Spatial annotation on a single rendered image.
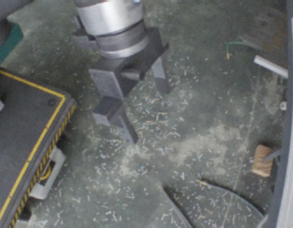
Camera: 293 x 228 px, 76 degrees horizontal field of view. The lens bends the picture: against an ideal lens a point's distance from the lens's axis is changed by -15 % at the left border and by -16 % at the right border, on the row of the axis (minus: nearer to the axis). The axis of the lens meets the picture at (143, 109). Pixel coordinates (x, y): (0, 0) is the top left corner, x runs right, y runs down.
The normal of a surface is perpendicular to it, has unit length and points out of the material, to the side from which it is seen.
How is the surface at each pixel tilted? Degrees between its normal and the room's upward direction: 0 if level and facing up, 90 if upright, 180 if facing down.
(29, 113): 0
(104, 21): 74
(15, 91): 0
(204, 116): 0
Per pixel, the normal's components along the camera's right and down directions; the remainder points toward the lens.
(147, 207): 0.04, -0.47
